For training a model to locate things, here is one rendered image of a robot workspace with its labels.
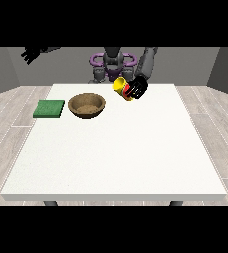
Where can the yellow cup with melon print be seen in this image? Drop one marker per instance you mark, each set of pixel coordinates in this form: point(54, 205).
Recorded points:
point(121, 86)

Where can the green square pad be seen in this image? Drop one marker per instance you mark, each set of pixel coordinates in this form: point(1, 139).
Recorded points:
point(48, 108)

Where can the grey robot trunk purple rings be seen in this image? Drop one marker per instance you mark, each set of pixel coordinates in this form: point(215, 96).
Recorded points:
point(111, 66)

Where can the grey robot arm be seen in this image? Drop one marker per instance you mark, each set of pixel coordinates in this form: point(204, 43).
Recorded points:
point(51, 49)
point(146, 62)

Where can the brown wooden bowl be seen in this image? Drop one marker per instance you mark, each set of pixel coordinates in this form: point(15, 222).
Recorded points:
point(86, 105)

